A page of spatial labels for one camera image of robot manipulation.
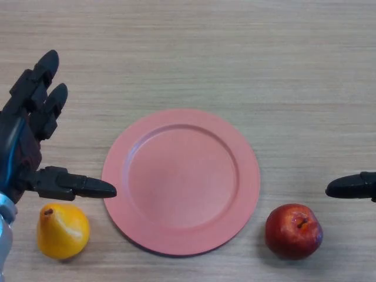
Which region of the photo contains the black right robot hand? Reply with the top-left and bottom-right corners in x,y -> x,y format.
325,172 -> 376,203

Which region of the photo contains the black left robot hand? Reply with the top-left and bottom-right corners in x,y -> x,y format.
0,49 -> 118,206

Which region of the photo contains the yellow pear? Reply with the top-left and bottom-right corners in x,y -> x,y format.
36,203 -> 90,260

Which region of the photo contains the pink round plate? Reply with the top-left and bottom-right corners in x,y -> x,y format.
101,109 -> 261,259

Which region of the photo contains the red apple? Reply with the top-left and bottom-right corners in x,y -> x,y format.
264,203 -> 324,261

